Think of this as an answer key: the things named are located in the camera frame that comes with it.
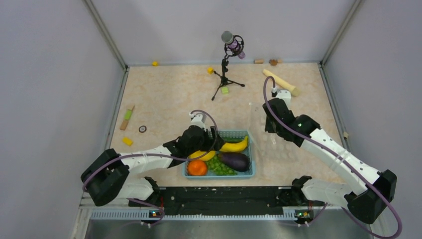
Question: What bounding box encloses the yellow mango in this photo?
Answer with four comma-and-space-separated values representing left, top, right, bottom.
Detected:
189, 150, 216, 161

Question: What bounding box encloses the orange fruit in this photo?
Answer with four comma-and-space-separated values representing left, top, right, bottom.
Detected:
187, 160, 208, 176

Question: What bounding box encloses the yellow banana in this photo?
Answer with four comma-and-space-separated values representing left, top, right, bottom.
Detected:
219, 136, 249, 153

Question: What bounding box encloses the blue plastic basket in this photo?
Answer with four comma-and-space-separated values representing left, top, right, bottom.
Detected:
182, 130, 256, 180

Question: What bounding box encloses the purple eggplant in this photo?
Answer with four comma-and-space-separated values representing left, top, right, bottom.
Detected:
217, 152, 251, 172

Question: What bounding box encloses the clear dotted zip bag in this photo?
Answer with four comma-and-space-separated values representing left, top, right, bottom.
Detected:
247, 102, 300, 166

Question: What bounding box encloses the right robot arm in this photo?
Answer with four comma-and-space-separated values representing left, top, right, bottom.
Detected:
262, 98, 397, 224

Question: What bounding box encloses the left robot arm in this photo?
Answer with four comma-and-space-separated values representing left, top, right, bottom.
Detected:
81, 125, 224, 207

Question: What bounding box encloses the green grapes bunch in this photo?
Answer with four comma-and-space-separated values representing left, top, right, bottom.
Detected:
205, 156, 237, 176

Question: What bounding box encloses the wooden rolling pin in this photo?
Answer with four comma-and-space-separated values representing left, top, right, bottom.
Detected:
262, 69, 300, 97

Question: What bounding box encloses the light green cube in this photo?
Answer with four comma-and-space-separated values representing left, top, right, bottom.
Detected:
221, 87, 229, 95

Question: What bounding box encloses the brown wooden block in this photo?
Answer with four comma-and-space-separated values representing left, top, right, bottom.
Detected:
269, 59, 283, 66

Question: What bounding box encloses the yellow block left side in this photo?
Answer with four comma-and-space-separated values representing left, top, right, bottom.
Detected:
122, 137, 133, 146

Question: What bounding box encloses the green wooden toy knife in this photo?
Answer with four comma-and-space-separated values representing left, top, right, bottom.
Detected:
119, 105, 135, 131

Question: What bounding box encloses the microphone on tripod stand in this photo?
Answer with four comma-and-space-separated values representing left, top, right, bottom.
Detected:
211, 31, 246, 102

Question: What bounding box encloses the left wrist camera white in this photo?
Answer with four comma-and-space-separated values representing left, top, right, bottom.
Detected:
189, 112, 207, 130

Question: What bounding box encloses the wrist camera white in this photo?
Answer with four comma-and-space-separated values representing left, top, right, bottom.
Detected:
271, 87, 292, 107
189, 112, 207, 130

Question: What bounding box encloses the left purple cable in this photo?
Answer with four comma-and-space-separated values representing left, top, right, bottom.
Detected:
82, 109, 219, 228

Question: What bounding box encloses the purple cable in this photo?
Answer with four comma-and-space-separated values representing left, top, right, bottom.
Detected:
262, 76, 404, 239
82, 109, 219, 228

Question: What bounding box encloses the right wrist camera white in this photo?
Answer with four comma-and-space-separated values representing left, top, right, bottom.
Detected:
271, 87, 292, 107

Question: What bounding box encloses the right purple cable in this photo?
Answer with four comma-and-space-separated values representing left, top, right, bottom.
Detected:
262, 76, 404, 239

